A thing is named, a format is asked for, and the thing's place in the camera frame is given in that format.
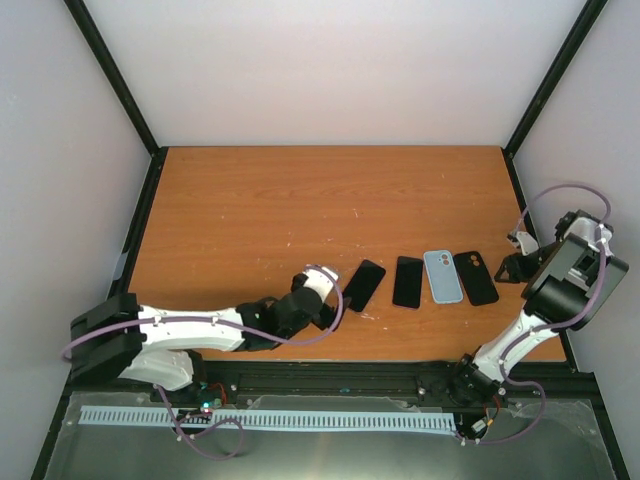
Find light blue phone case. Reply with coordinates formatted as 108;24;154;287
423;250;464;305

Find black left frame post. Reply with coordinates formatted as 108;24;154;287
63;0;162;151

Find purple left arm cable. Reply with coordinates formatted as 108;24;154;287
60;264;346;460

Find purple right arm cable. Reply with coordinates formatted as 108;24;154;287
453;181;615;447

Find metal front plate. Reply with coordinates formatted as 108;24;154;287
45;393;617;479

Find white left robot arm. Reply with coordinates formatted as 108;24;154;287
61;265;351;403

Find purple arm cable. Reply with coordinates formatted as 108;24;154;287
60;264;346;460
453;181;615;447

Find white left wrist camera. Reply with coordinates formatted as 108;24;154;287
303;266;339;301

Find black frame post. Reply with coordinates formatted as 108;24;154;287
503;0;608;160
63;0;162;151

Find pink phone black screen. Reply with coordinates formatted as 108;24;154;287
392;256;423;310

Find black left table rail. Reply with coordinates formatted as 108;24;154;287
88;146;169;366

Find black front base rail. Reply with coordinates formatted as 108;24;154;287
67;361;602;409

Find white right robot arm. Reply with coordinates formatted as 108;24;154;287
447;210;629;406

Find light blue slotted cable duct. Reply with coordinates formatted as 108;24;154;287
77;406;456;435

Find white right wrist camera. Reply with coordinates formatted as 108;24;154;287
507;230;539;256

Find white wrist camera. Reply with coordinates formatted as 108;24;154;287
303;266;339;301
507;230;539;256

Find black right frame post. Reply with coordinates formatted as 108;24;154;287
503;0;608;160

